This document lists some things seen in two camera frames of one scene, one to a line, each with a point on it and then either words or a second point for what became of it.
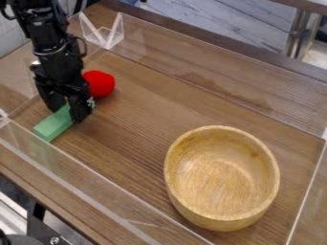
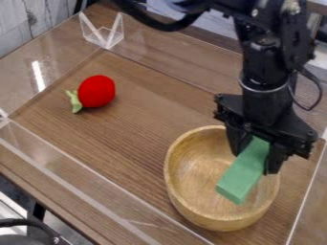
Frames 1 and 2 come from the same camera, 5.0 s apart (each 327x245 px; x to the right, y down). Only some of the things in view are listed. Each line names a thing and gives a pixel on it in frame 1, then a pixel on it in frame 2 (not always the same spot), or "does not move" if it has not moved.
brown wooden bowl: x=223 y=176 does not move
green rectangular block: x=53 y=123 → x=240 y=180
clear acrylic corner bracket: x=103 y=36 does not move
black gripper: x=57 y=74 → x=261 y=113
